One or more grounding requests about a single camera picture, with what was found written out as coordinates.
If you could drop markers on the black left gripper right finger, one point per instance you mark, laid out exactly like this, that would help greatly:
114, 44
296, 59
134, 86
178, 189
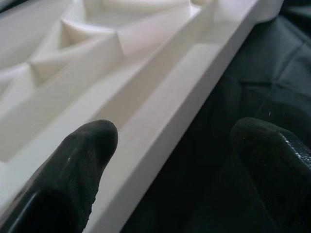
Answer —
279, 174

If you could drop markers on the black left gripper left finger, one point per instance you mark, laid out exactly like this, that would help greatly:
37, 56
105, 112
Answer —
63, 184

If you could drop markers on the white plastic children table top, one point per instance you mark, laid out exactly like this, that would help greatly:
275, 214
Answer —
145, 72

